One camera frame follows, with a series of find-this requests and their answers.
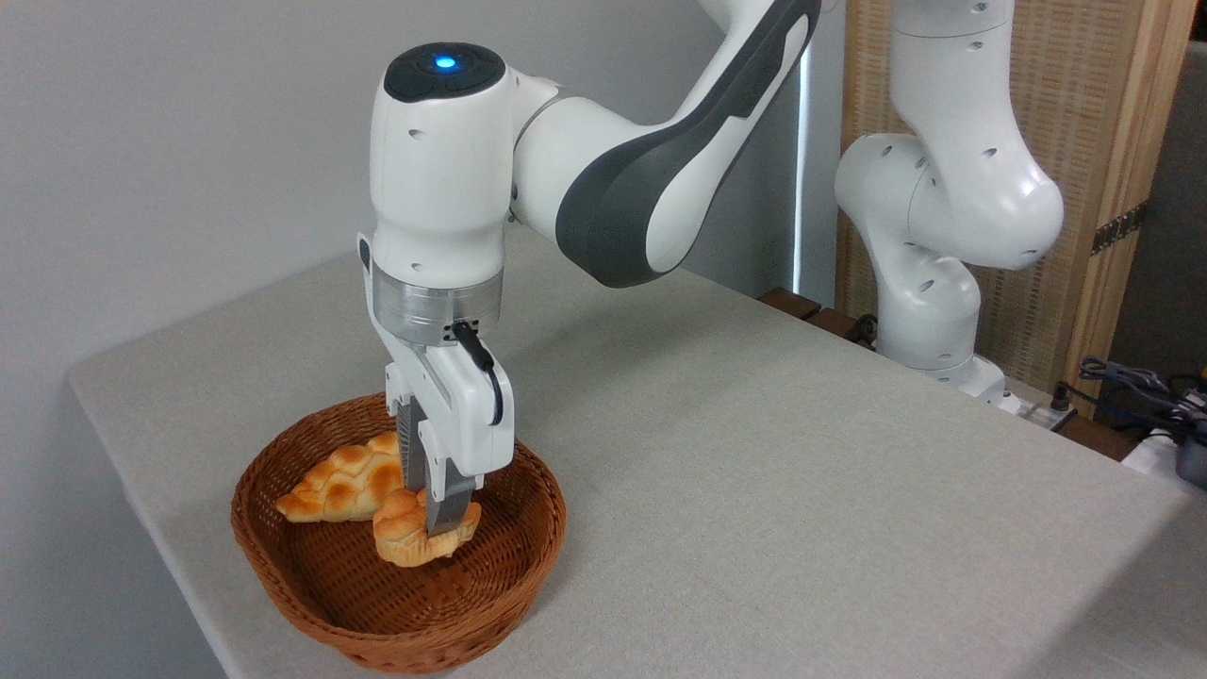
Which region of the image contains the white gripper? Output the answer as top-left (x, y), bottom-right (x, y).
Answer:
top-left (358, 234), bottom-right (515, 535)

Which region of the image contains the round orange bread bun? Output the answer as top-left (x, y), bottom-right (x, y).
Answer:
top-left (372, 486), bottom-right (483, 569)

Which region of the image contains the long braided bread loaf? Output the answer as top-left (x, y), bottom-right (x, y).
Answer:
top-left (275, 432), bottom-right (408, 524)

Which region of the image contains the brown woven wicker basket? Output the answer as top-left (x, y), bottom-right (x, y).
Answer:
top-left (230, 392), bottom-right (568, 675)

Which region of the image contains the grey tablecloth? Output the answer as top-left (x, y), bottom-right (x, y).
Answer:
top-left (66, 226), bottom-right (1207, 679)

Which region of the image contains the dark wooden base board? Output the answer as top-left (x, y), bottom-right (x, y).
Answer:
top-left (759, 288), bottom-right (880, 352)

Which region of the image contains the metal screen hinge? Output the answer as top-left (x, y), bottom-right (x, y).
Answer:
top-left (1091, 201), bottom-right (1149, 256)

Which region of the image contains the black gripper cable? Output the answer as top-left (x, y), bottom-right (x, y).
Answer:
top-left (451, 321), bottom-right (504, 427)

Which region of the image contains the bundle of dark cables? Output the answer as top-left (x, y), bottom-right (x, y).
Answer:
top-left (1078, 356), bottom-right (1207, 437)

